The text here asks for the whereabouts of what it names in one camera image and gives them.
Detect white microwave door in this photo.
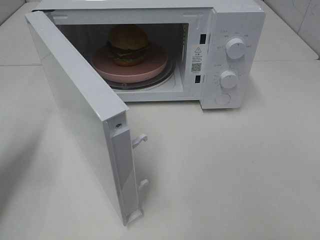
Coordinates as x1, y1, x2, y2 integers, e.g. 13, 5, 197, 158
25, 11, 149, 226

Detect pink round plate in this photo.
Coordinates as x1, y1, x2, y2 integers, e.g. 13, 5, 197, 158
91, 42, 169, 83

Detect upper white power knob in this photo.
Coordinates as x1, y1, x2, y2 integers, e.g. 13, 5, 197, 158
225, 36, 246, 60

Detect round white door-release button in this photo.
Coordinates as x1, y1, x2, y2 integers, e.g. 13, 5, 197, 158
215, 93, 231, 106

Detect glass microwave turntable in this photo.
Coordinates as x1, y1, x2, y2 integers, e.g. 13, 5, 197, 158
104, 59, 176, 91

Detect burger with sesame-free bun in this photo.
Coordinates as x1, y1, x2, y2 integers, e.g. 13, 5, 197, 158
106, 24, 149, 67

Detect lower white timer knob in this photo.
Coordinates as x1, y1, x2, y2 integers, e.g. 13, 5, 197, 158
220, 70, 238, 89

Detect white microwave oven body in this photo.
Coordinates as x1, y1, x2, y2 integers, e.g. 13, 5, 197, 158
30, 0, 265, 109

